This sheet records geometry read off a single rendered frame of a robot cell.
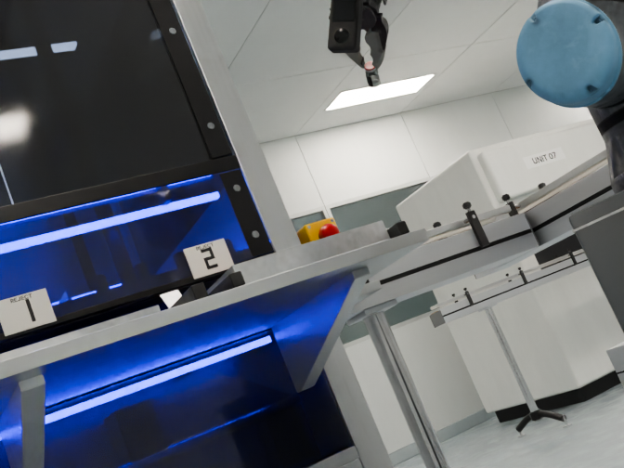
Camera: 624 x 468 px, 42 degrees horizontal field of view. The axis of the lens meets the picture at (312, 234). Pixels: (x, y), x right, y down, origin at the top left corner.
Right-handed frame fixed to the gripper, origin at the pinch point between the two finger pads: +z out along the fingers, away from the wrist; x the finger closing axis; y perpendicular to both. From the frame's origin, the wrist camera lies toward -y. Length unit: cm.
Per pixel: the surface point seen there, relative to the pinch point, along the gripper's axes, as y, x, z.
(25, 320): -53, 47, 8
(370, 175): 347, 181, 478
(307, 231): -13.8, 15.6, 32.2
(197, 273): -32.0, 29.3, 22.0
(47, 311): -50, 46, 9
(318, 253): -38.6, -2.1, -0.1
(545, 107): 536, 50, 579
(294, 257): -40.9, 0.3, -2.0
